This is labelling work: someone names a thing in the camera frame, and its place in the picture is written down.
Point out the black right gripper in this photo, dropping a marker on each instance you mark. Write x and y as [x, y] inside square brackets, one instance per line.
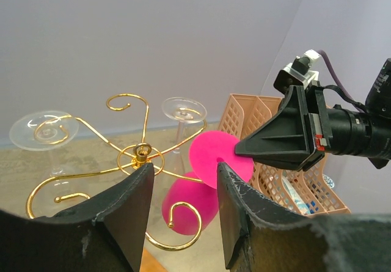
[297, 137]

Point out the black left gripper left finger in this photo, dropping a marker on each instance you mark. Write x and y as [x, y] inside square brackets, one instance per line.
[104, 233]

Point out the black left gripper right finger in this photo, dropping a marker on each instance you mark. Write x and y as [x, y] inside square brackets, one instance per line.
[261, 235]

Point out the magenta plastic goblet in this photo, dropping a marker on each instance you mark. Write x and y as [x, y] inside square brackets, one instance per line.
[206, 151]

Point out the clear wine glass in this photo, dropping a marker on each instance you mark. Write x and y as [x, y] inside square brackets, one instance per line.
[45, 131]
[185, 111]

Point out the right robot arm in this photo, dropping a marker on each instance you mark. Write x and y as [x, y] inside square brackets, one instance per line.
[366, 131]

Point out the wooden rack base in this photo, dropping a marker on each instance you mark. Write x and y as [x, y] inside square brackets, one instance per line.
[150, 264]

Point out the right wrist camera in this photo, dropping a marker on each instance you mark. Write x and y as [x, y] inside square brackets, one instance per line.
[298, 73]

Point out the gold wire glass rack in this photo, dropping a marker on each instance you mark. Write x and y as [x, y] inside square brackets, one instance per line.
[143, 153]

